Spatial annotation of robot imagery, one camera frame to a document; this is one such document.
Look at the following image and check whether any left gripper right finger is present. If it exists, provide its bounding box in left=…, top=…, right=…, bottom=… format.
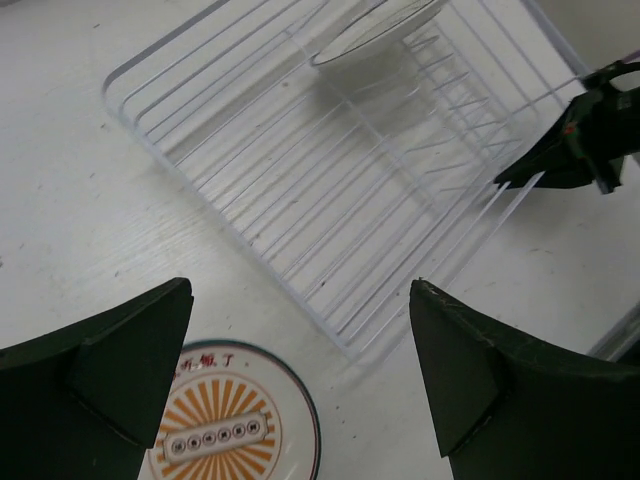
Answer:
left=409, top=279, right=639, bottom=479

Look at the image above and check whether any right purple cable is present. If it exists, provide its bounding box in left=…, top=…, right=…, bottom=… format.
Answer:
left=607, top=47, right=640, bottom=71

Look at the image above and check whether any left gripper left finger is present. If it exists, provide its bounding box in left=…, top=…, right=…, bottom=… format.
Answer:
left=1, top=278, right=193, bottom=479

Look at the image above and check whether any white plate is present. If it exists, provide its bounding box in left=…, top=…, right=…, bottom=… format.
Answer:
left=310, top=0, right=447, bottom=69

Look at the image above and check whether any orange patterned glass plate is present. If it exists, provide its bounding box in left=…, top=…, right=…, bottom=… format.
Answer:
left=139, top=339, right=322, bottom=479

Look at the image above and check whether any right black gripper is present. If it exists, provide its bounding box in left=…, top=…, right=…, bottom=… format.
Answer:
left=493, top=64, right=639, bottom=194

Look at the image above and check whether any white wire dish rack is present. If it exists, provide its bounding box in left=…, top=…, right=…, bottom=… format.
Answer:
left=102, top=1, right=580, bottom=364

